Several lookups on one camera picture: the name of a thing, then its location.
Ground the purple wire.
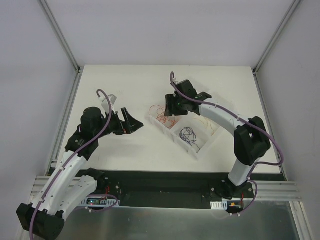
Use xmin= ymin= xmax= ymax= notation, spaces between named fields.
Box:
xmin=178 ymin=126 xmax=198 ymax=146

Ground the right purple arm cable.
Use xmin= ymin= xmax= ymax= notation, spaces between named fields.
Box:
xmin=169 ymin=71 xmax=285 ymax=217

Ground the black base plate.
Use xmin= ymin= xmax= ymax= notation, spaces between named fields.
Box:
xmin=48 ymin=167 xmax=258 ymax=209

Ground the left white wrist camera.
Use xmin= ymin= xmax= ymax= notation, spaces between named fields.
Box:
xmin=98 ymin=94 xmax=117 ymax=114

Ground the left white cable duct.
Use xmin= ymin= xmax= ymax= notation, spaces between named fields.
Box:
xmin=79 ymin=197 xmax=120 ymax=208

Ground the yellow wire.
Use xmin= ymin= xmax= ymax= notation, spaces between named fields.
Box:
xmin=194 ymin=116 xmax=221 ymax=135

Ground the right white cable duct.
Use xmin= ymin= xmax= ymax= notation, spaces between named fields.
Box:
xmin=210 ymin=200 xmax=228 ymax=211

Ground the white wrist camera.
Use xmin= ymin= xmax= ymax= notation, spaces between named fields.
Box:
xmin=172 ymin=78 xmax=182 ymax=85
xmin=98 ymin=94 xmax=117 ymax=114

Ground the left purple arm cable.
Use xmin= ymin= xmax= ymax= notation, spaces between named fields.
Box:
xmin=29 ymin=88 xmax=120 ymax=240

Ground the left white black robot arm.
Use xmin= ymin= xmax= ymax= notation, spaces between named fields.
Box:
xmin=16 ymin=107 xmax=144 ymax=240

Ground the right aluminium frame post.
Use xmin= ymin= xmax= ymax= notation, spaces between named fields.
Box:
xmin=251 ymin=0 xmax=304 ymax=75

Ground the left aluminium frame post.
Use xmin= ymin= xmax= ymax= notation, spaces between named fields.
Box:
xmin=37 ymin=0 xmax=82 ymax=73

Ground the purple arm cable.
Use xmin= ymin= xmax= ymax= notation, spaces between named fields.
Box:
xmin=29 ymin=88 xmax=120 ymax=240
xmin=169 ymin=71 xmax=285 ymax=217

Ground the orange wire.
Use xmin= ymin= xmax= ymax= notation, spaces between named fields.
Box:
xmin=148 ymin=104 xmax=182 ymax=130

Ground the white cable duct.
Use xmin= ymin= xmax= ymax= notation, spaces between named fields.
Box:
xmin=210 ymin=200 xmax=228 ymax=211
xmin=79 ymin=197 xmax=120 ymax=208

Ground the clear plastic compartment tray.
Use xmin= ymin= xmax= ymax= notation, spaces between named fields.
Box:
xmin=147 ymin=105 xmax=223 ymax=160

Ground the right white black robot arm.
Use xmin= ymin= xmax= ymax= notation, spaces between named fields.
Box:
xmin=164 ymin=80 xmax=271 ymax=198

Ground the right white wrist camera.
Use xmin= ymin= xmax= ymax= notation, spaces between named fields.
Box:
xmin=172 ymin=78 xmax=182 ymax=85

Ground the aluminium frame post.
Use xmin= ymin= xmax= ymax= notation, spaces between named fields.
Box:
xmin=37 ymin=0 xmax=82 ymax=73
xmin=251 ymin=0 xmax=304 ymax=75

